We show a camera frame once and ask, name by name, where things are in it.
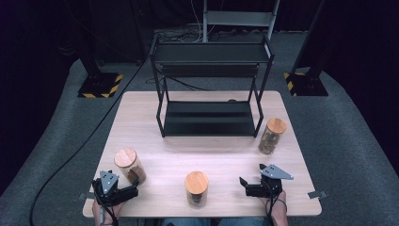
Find long black floor cable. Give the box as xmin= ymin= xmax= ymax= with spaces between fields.
xmin=28 ymin=57 xmax=150 ymax=226

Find bundle of floor cables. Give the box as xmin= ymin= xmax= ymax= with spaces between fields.
xmin=154 ymin=0 xmax=271 ymax=43

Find glass jar with orange wooden lid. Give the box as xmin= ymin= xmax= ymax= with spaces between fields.
xmin=184 ymin=170 xmax=210 ymax=210

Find glass jar with pale wooden lid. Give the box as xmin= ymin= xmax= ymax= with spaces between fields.
xmin=113 ymin=147 xmax=148 ymax=186

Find person's blue jeans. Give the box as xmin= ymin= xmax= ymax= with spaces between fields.
xmin=163 ymin=217 xmax=265 ymax=226

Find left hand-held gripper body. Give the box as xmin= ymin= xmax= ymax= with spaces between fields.
xmin=91 ymin=169 xmax=127 ymax=207

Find person's left hand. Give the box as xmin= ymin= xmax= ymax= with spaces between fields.
xmin=91 ymin=199 xmax=126 ymax=226

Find glass jar with brown snacks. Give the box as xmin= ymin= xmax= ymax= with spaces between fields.
xmin=257 ymin=117 xmax=288 ymax=155

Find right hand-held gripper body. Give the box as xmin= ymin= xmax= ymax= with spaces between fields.
xmin=258 ymin=163 xmax=295 ymax=199

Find hand-held gripper cable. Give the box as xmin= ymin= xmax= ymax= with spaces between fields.
xmin=93 ymin=186 xmax=120 ymax=226
xmin=263 ymin=183 xmax=288 ymax=226

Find right hand-held gripper cable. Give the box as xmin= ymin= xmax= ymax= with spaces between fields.
xmin=263 ymin=183 xmax=288 ymax=226

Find grey metal table clip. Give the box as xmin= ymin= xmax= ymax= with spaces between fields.
xmin=78 ymin=191 xmax=100 ymax=202
xmin=307 ymin=189 xmax=329 ymax=200

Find black metal shelf rack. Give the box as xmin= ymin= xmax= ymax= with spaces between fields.
xmin=149 ymin=33 xmax=276 ymax=139

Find black stand with striped base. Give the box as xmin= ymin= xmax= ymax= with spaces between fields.
xmin=76 ymin=46 xmax=124 ymax=99
xmin=283 ymin=0 xmax=329 ymax=97

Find person's right hand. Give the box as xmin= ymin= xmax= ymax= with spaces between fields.
xmin=261 ymin=188 xmax=289 ymax=226

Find thin black floor cable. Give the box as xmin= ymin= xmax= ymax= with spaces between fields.
xmin=145 ymin=70 xmax=210 ymax=92

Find left hand-held gripper cable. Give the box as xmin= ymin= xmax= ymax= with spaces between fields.
xmin=93 ymin=186 xmax=120 ymax=226

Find grey metal frame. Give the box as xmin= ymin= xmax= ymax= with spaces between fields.
xmin=201 ymin=0 xmax=281 ymax=43

